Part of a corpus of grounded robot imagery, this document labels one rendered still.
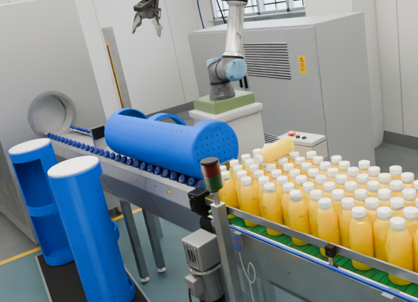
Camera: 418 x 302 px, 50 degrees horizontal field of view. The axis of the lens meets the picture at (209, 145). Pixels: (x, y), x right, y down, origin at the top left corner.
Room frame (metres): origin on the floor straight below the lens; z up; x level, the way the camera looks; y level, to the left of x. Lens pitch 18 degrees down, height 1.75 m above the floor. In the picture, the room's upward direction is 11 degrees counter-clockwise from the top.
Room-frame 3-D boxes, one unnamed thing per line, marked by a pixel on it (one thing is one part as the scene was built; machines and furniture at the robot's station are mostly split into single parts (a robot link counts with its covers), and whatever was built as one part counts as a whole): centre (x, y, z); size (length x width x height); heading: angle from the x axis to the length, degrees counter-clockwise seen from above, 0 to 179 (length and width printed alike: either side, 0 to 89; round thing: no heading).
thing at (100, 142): (2.98, 0.72, 1.00); 0.10 x 0.04 x 0.15; 126
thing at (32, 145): (3.02, 1.22, 1.03); 0.28 x 0.28 x 0.01
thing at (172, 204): (2.75, 0.56, 0.79); 2.17 x 0.29 x 0.34; 36
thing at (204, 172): (1.38, 0.01, 1.23); 0.06 x 0.06 x 0.04
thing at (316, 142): (1.91, -0.41, 1.05); 0.20 x 0.10 x 0.10; 36
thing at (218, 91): (2.54, -0.13, 1.26); 0.15 x 0.15 x 0.10
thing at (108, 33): (3.31, 0.55, 0.85); 0.06 x 0.06 x 1.70; 36
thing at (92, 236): (2.36, 0.76, 0.59); 0.28 x 0.28 x 0.88
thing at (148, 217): (2.80, 0.50, 0.31); 0.06 x 0.06 x 0.63; 36
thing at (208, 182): (1.38, 0.01, 1.18); 0.06 x 0.06 x 0.05
